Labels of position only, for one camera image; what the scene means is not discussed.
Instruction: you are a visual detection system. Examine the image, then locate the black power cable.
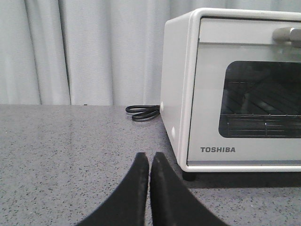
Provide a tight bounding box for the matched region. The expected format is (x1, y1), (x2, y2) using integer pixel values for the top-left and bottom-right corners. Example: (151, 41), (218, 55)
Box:
(126, 105), (160, 122)

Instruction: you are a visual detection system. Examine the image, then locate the metal wire oven rack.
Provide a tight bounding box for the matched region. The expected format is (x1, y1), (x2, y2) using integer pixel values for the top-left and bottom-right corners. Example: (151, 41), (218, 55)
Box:
(220, 81), (301, 138)

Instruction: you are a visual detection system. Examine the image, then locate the glass oven door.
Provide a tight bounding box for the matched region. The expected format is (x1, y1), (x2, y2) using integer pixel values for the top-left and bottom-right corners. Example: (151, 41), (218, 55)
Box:
(187, 18), (301, 166)

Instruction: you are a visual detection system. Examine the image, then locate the grey curtain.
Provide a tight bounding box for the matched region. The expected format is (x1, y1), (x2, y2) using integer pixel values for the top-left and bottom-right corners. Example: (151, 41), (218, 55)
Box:
(0, 0), (301, 105)

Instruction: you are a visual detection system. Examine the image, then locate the silver oven door handle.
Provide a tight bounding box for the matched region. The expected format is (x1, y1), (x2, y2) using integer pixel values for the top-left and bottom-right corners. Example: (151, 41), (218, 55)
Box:
(272, 27), (301, 45)

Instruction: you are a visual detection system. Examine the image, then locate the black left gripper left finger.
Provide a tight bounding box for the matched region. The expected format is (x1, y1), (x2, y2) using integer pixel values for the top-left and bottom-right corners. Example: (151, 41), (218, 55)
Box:
(78, 153), (149, 226)

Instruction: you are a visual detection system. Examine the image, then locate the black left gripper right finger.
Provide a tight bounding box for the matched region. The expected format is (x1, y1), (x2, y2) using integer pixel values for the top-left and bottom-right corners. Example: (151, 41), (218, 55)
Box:
(150, 152), (226, 226)

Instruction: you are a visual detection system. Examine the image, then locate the white Toshiba toaster oven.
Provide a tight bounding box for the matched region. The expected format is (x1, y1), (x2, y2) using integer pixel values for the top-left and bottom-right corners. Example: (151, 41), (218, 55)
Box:
(160, 8), (301, 181)

